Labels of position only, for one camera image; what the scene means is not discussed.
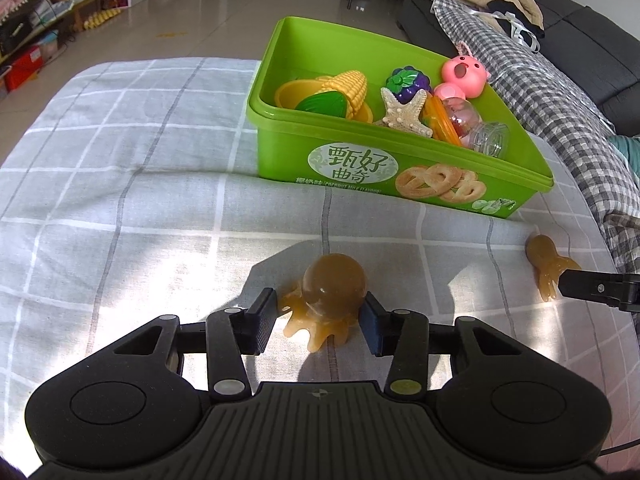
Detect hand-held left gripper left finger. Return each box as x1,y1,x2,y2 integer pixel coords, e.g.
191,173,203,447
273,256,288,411
111,287,278,402

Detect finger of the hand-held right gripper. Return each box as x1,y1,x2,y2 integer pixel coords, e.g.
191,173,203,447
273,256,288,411
559,269,640,313

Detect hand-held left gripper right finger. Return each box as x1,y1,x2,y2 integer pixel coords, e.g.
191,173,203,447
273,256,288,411
359,292,527,402

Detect brown rubber octopus toy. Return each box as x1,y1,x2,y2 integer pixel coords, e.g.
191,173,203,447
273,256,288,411
525,234,583,302
277,253,368,353

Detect green plastic box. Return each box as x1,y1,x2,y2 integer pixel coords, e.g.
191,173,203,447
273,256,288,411
245,16,555,221

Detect clear plastic jar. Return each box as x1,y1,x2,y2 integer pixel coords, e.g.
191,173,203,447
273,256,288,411
470,121,511,159

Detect orange plastic bowl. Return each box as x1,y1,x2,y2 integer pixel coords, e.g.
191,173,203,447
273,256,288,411
422,95,464,144

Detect beige toy starfish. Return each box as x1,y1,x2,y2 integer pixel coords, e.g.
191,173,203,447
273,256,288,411
374,86,434,139

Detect pink clear capsule ball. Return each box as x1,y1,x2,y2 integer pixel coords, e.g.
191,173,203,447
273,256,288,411
432,82,484,147

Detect yellow toy scoop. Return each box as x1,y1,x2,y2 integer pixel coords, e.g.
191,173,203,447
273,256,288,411
274,77,374,124

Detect toy corn cob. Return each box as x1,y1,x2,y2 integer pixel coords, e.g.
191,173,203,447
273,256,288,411
295,71,369,121

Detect purple toy grapes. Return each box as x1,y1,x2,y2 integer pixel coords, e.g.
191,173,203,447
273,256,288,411
385,65,432,104

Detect pink pig toy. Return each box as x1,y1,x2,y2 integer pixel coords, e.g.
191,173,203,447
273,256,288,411
440,42,490,99

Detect teal cloth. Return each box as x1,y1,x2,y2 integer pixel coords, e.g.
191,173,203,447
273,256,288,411
612,135,640,182

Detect black white gingham blanket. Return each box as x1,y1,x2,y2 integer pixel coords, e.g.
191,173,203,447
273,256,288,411
410,0,640,287

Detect dark grey sofa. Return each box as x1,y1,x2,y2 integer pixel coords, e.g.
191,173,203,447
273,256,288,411
397,0,640,137

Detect white ribbon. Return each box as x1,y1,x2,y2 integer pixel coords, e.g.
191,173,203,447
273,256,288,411
467,7,539,54

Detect black cloth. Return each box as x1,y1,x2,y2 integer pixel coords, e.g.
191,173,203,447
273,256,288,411
487,0,531,26

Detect row of yellow toys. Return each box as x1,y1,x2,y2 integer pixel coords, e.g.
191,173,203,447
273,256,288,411
82,7,122,31

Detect red storage box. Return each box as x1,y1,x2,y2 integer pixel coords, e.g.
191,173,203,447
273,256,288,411
4,45,44,89

